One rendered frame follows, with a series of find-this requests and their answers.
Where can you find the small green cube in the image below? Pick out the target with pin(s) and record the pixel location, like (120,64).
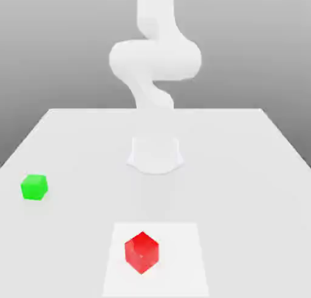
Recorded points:
(34,187)

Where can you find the small red cube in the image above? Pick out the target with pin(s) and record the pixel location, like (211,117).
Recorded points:
(141,253)

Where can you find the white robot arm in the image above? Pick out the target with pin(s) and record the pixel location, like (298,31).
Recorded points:
(155,59)

